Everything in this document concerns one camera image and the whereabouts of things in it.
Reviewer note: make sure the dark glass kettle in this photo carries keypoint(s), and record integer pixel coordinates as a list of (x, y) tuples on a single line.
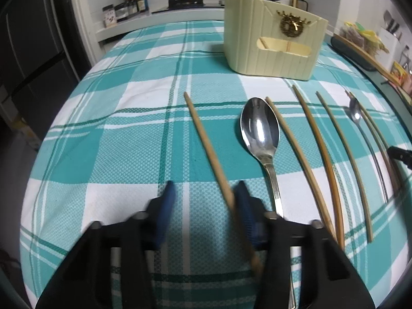
[(300, 4)]

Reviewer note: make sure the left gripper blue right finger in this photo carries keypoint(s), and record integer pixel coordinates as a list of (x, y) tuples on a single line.
[(251, 211)]

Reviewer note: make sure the black refrigerator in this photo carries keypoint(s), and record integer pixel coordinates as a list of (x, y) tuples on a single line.
[(42, 58)]

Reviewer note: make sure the black gas stove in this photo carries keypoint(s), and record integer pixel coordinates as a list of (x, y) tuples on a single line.
[(179, 5)]

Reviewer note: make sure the wooden cutting board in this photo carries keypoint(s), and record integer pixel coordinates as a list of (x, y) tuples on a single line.
[(368, 58)]

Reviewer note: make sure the white knife block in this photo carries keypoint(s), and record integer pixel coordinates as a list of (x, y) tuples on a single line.
[(394, 49)]

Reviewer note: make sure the fruit basket with bag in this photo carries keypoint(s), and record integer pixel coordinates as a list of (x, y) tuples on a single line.
[(363, 38)]

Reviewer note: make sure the teal plaid tablecloth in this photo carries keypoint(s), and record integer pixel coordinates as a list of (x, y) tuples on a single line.
[(126, 130)]

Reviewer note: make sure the cardboard box on floor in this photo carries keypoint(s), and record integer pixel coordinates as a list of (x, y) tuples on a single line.
[(21, 126)]

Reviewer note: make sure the cream utensil holder box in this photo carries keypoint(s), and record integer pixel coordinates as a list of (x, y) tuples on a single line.
[(265, 38)]

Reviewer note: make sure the spice jars rack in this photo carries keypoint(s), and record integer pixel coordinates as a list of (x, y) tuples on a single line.
[(112, 15)]

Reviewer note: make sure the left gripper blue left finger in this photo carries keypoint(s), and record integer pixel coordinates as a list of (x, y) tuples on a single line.
[(164, 209)]

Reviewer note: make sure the large steel spoon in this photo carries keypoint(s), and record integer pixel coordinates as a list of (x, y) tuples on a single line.
[(260, 132)]

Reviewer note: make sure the black mat under board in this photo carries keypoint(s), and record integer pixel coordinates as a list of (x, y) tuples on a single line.
[(350, 54)]

